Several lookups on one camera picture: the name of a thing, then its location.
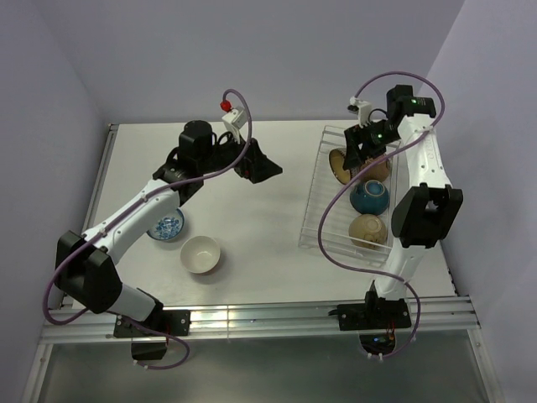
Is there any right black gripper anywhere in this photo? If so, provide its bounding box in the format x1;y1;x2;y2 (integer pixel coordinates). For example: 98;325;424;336
342;119;401;170

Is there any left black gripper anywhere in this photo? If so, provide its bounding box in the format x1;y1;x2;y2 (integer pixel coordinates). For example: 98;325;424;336
198;127;282;184

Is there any small tan patterned bowl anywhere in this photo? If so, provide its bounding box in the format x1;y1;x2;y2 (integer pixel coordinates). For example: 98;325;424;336
328;148;359;185

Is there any large tan pink-outside bowl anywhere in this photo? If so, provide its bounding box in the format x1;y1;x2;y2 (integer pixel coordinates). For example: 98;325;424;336
358;157;391;182

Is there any tan blue-outside bowl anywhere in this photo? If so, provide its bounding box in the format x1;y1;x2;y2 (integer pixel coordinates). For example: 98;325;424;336
349;180;390;216

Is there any black glossy bowl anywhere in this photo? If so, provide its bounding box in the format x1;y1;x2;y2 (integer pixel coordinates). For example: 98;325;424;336
348;214;388;249

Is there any white plain bowl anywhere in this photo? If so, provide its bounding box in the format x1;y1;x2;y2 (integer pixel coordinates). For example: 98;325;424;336
180;236;221;275

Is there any blue white floral bowl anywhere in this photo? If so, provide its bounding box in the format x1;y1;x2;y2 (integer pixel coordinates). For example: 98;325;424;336
146;208;185;242

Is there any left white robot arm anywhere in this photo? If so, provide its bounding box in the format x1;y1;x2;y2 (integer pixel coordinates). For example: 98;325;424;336
52;120;283;335

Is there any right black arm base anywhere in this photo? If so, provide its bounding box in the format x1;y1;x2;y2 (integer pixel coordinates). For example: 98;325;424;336
329;287;412;356

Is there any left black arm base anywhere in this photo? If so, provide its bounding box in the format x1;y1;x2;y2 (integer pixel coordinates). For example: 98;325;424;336
113;310;191;370

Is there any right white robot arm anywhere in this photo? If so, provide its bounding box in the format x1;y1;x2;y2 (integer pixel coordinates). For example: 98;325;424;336
343;85;463;327

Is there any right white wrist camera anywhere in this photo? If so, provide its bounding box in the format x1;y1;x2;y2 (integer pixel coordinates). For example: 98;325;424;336
347;97;373;126

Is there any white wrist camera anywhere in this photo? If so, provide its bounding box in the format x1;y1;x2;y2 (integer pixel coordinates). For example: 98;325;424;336
220;100;248;143
347;97;373;126

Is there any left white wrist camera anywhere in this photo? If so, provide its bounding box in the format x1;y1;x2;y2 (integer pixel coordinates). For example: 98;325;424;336
220;100;248;143

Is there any white wire dish rack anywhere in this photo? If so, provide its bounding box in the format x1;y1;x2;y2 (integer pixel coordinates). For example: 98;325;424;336
298;125;393;270

